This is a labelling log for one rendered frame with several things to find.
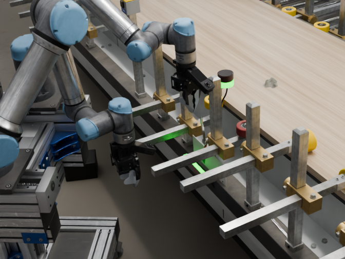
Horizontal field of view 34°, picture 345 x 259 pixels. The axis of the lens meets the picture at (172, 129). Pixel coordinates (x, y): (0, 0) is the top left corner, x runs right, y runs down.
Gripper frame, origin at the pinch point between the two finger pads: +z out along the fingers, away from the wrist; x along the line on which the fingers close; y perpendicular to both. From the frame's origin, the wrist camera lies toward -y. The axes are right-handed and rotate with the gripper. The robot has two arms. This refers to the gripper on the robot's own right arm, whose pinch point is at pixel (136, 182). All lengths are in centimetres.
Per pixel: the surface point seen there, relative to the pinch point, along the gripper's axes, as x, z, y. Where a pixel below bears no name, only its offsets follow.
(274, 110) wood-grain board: -4, -7, -64
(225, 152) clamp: 4.9, -2.7, -35.4
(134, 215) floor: -75, 83, -22
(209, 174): 25.5, -13.4, -16.8
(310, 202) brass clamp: 55, -14, -35
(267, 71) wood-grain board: -34, -7, -82
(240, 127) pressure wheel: 0.1, -8.1, -45.0
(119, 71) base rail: -112, 12, -39
